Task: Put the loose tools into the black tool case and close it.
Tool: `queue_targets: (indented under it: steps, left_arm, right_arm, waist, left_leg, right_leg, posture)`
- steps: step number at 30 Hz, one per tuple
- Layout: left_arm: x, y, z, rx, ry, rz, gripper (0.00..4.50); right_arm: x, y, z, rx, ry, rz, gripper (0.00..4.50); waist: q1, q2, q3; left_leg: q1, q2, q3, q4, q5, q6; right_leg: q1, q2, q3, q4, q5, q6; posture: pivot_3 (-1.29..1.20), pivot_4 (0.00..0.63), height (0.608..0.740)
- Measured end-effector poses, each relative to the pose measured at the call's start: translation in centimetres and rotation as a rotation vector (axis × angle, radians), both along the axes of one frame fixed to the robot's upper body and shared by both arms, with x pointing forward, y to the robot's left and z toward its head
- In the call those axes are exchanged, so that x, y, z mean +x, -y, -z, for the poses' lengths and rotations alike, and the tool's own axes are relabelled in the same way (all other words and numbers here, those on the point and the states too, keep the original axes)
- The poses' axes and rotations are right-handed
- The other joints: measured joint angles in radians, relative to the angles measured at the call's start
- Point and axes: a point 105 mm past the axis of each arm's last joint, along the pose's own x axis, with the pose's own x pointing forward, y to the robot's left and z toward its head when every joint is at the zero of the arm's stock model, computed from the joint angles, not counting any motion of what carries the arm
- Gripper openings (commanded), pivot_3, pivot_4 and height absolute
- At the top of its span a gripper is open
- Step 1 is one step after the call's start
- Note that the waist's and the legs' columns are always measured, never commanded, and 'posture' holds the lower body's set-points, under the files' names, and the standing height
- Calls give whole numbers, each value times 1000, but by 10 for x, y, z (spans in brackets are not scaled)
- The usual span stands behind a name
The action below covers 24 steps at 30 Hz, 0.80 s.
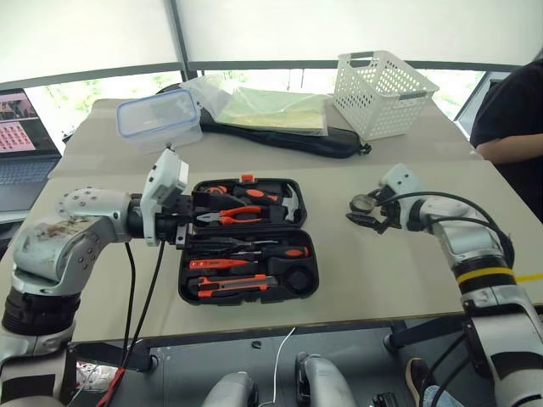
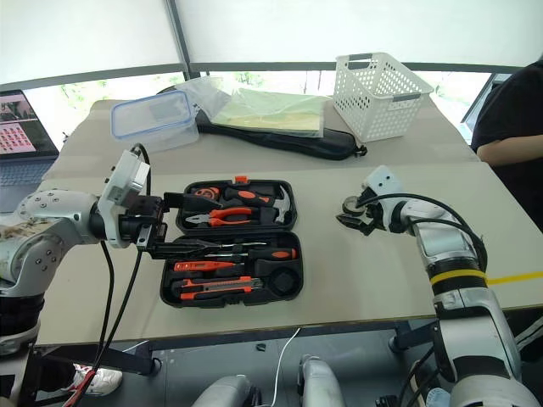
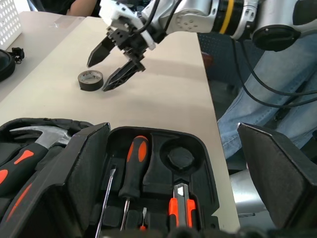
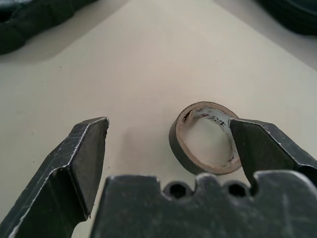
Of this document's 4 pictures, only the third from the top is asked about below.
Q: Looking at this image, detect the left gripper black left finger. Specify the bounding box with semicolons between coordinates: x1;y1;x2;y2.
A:
0;122;111;238

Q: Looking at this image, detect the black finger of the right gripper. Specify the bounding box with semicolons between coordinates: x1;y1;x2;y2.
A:
86;34;117;68
102;60;146;92

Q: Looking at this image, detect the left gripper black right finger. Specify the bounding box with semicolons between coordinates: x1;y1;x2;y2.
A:
237;122;317;229

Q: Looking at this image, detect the black orange Phillips screwdriver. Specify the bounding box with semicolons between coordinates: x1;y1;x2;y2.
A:
118;135;151;231

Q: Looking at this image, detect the black tool case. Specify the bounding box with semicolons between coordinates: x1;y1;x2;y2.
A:
0;118;220;238

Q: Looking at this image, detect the black electrical tape roll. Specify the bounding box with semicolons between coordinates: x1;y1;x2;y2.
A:
77;70;104;91

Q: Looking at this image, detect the silver robot body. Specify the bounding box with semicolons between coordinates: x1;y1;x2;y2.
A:
229;170;270;216

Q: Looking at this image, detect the flat blade screwdriver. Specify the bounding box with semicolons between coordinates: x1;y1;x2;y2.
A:
95;164;117;238

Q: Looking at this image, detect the black orange claw hammer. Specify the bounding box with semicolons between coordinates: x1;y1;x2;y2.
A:
0;125;73;196

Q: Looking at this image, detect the bystander in dark shirt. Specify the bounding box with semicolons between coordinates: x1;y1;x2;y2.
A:
41;0;100;16

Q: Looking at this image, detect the person in blue jeans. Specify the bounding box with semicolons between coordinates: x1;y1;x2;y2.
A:
217;32;317;172

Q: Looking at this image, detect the small black clip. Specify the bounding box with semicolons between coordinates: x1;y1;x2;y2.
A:
11;46;25;65

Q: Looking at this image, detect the small orange precision screwdriver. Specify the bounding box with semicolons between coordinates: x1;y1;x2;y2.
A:
139;207;149;232

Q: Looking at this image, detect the dark blue chair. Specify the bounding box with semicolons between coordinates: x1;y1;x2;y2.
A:
198;33;251;124

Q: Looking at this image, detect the black round object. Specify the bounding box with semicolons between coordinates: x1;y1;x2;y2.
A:
0;49;16;82

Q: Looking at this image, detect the white perforated basket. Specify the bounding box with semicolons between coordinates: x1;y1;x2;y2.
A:
0;0;24;49

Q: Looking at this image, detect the orange black utility knife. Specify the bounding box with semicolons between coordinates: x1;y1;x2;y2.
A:
168;182;197;230

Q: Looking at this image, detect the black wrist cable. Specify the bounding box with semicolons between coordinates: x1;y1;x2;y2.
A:
135;0;183;34

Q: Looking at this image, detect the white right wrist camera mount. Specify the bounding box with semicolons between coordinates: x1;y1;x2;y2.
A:
100;0;157;50

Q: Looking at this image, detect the black hanging cable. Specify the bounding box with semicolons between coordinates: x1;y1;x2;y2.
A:
246;22;317;96
231;39;317;109

